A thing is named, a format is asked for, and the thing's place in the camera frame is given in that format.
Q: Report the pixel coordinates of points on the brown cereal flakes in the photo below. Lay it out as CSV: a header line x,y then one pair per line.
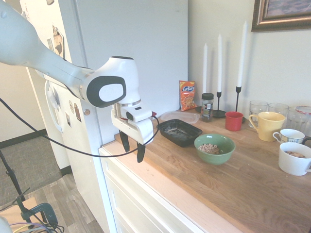
x,y
295,154

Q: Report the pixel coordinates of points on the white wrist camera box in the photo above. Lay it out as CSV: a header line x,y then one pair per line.
x,y
142,113

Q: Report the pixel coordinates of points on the large white mug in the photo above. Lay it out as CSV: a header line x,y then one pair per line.
x,y
292,166

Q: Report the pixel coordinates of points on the short white taper candle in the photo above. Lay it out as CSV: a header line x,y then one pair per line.
x,y
205,68

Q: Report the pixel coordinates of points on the tall white taper candle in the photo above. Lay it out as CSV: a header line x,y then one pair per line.
x,y
241,55

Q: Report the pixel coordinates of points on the brown rectangular fridge magnet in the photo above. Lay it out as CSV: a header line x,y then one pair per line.
x,y
77,112

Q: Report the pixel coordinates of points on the green clamp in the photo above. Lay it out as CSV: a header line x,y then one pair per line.
x,y
47,211

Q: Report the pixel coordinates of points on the green ceramic bowl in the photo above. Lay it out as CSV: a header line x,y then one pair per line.
x,y
213,159

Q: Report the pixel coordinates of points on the clear drinking glass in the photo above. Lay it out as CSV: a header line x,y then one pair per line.
x,y
258,106
279,108
297,121

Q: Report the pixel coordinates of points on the white kitchen cabinet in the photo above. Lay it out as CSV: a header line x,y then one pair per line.
x,y
136,199

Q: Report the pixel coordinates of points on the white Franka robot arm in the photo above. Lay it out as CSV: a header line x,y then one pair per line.
x,y
60,70

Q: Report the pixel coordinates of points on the grey floor rug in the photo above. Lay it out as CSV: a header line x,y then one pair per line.
x,y
31,160

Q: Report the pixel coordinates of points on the orange snack bag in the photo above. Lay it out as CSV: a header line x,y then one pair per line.
x,y
188,97

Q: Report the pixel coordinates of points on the black tripod stand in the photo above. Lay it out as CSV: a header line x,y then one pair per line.
x,y
13,179

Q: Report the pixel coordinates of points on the framed picture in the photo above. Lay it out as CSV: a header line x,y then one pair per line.
x,y
281,17

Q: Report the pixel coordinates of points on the spice jar with black cap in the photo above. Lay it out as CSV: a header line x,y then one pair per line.
x,y
207,109

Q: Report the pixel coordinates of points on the red cup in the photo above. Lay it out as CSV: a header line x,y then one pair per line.
x,y
233,122

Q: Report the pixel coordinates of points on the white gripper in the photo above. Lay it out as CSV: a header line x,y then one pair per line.
x,y
143,132

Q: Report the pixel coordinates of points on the medium white taper candle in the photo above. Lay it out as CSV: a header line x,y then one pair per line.
x,y
219,63

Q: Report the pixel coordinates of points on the brown wooden board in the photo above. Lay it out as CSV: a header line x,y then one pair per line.
x,y
12,211

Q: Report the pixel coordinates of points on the round fridge magnet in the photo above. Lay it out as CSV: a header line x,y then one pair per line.
x,y
71,106

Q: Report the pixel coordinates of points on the black plastic food container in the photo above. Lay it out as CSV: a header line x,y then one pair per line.
x,y
185,142

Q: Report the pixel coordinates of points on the white refrigerator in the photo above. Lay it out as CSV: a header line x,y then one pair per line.
x,y
145,48

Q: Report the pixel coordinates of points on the white patterned mug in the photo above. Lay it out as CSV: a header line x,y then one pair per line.
x,y
290,136

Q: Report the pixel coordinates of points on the large photo fridge magnet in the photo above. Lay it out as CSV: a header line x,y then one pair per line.
x,y
58,43

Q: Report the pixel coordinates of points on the small photo fridge magnet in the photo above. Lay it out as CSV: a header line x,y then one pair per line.
x,y
68,119

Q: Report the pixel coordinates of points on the yellow mug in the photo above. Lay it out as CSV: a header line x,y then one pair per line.
x,y
269,128

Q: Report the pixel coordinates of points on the clear plastic lid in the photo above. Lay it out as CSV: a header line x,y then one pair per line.
x,y
184,115

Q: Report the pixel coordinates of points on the silver round knob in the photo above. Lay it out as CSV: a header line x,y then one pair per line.
x,y
86,111

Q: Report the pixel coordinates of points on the black candle holder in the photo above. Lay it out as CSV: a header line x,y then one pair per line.
x,y
219,114
198,109
238,89

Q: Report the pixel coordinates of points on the round cereal rings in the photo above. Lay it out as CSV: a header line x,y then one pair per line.
x,y
209,148

